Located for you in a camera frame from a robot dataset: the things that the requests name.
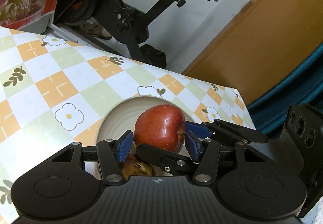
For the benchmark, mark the purple mangosteen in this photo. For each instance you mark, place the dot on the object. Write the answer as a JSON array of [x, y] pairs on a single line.
[[137, 167]]

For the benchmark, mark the dark red apple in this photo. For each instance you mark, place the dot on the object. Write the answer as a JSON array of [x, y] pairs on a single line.
[[159, 128]]

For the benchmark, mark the beige plate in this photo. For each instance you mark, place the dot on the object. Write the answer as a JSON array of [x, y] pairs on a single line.
[[118, 120]]

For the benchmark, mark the black bag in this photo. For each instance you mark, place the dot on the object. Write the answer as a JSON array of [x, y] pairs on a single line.
[[154, 56]]

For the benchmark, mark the black exercise bike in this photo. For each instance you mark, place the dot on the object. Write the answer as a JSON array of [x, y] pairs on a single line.
[[131, 14]]

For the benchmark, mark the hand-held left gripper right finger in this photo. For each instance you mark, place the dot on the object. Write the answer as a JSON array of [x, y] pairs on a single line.
[[193, 148]]

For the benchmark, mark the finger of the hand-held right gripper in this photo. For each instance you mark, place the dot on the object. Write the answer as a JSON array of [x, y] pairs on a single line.
[[164, 159], [199, 130]]

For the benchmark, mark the brown sandals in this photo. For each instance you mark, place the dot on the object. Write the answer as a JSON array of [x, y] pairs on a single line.
[[97, 30]]

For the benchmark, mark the teal curtain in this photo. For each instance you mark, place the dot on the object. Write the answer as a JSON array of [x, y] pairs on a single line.
[[297, 87]]

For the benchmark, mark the wooden door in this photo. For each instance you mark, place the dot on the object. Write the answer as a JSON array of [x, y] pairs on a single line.
[[265, 37]]

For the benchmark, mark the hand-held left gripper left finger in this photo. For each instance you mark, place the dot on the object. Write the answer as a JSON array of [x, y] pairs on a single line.
[[126, 145]]

